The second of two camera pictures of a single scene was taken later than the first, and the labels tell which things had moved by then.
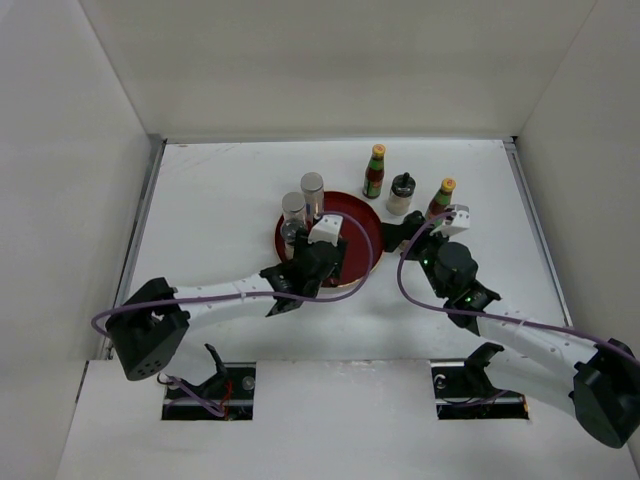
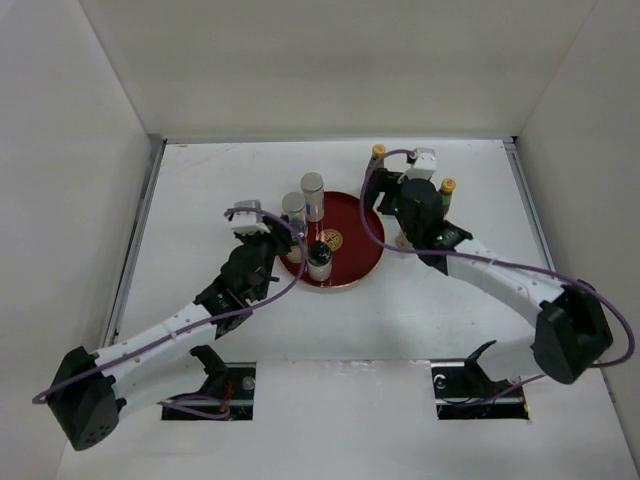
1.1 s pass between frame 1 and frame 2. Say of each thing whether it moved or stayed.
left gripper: moved
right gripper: moved
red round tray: stayed
